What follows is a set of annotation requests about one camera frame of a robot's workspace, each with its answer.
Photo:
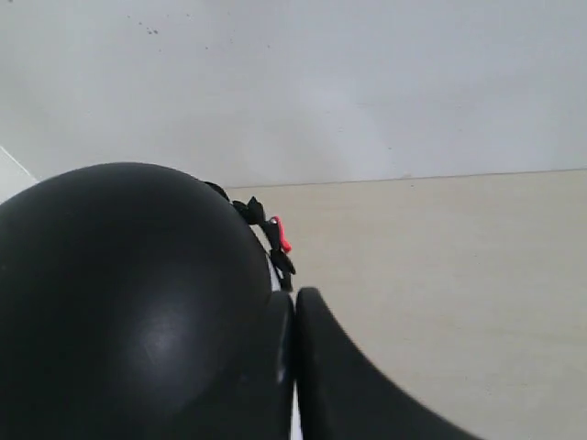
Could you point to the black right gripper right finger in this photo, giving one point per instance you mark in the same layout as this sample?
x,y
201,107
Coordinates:
x,y
342,395

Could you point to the black helmet with visor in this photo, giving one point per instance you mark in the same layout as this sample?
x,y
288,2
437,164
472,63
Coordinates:
x,y
126,290

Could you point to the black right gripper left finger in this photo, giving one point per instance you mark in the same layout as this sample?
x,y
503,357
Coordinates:
x,y
252,398

